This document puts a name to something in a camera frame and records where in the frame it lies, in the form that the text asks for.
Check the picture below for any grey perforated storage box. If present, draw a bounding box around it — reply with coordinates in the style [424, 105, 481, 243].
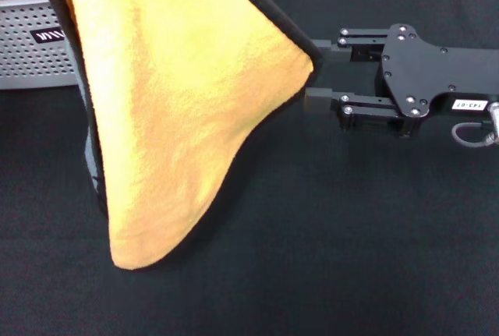
[0, 0, 85, 90]

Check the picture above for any yellow towel with black trim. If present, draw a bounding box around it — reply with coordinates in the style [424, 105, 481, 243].
[33, 0, 324, 273]

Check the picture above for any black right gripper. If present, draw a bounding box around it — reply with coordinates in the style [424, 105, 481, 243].
[303, 23, 499, 139]

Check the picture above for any black tablecloth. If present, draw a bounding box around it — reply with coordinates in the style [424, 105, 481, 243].
[0, 0, 499, 336]

